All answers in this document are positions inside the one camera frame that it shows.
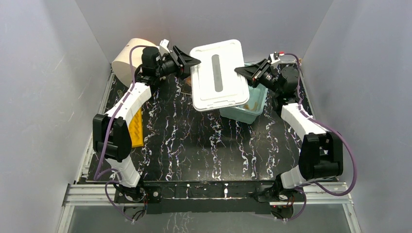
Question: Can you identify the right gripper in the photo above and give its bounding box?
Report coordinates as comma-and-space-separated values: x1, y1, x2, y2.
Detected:
234, 58, 282, 95

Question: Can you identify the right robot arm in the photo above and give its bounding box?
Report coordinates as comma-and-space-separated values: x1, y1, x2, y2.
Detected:
235, 59, 343, 201

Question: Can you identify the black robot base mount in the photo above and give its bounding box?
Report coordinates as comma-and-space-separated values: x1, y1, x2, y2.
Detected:
114, 181, 304, 216

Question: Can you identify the tan rubber tube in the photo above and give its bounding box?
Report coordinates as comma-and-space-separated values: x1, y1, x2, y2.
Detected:
243, 101, 258, 111

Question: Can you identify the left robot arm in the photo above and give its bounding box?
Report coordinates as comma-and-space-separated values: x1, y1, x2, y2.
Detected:
92, 45, 201, 202

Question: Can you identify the white cylindrical container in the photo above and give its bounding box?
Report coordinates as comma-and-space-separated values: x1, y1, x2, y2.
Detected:
111, 38, 159, 87

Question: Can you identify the Three Days To See book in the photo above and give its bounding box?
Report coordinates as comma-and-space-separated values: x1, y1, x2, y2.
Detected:
181, 80, 192, 96

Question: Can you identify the white plastic bin lid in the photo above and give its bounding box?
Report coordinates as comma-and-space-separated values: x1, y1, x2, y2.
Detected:
189, 39, 249, 112

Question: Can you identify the aluminium frame rail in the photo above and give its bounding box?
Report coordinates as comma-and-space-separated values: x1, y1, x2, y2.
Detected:
63, 182, 353, 206

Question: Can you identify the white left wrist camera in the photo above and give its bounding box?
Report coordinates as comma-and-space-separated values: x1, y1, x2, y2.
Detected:
159, 39, 170, 57

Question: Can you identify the yellow test tube rack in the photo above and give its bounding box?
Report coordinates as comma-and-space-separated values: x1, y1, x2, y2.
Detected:
128, 108, 144, 148

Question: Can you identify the empty glass test tube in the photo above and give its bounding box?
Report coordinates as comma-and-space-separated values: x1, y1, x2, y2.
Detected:
117, 90, 124, 98

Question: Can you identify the teal plastic bin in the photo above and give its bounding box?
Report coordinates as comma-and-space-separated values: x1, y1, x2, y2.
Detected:
219, 63, 269, 125

